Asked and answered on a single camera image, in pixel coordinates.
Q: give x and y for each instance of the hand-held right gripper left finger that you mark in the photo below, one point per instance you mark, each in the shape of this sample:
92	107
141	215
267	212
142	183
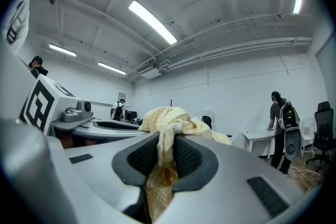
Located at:
99	178

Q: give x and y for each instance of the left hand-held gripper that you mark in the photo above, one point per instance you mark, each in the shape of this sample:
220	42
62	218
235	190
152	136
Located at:
39	105

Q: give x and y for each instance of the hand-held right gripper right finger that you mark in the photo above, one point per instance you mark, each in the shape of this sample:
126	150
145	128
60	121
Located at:
225	173

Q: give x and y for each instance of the yellow checked clothing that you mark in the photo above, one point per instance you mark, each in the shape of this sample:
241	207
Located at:
168	123

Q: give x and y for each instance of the black chair back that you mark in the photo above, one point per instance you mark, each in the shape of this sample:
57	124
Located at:
207	122

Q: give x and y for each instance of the white chair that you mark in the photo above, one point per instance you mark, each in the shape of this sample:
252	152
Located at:
307	133

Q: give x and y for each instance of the black office chair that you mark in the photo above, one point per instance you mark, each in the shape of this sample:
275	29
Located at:
324	128

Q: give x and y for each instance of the black monitor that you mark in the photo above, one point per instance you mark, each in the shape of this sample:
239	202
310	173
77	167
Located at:
131	115

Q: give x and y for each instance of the white table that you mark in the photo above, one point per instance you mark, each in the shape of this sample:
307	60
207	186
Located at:
258	136

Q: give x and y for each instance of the white ceiling air conditioner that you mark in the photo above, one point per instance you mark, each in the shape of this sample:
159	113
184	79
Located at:
148	70

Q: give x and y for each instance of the white ceiling pipes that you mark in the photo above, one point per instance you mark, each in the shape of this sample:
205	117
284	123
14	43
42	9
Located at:
236	47

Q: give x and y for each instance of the white printed shirt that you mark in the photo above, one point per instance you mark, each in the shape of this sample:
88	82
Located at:
18	18

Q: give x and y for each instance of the wall poster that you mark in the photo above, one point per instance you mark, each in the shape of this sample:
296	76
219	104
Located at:
122	97

